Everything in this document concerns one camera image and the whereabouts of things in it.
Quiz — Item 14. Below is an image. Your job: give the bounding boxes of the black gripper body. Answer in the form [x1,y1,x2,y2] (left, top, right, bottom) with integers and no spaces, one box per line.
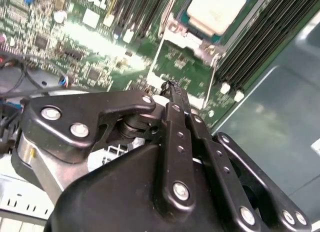
[46,143,313,232]

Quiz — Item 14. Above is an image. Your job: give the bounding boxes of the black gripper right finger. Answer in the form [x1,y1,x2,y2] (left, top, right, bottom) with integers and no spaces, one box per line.
[174,82,313,232]

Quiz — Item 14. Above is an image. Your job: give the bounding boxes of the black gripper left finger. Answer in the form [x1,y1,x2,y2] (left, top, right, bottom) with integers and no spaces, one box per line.
[21,79,198,217]

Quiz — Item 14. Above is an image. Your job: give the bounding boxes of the metal socket cover frame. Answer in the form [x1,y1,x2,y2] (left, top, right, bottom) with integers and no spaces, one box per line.
[146,21,221,112]

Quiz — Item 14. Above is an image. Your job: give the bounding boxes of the silver CPU green edge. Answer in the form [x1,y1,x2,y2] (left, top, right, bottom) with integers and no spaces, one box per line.
[178,0,258,40]

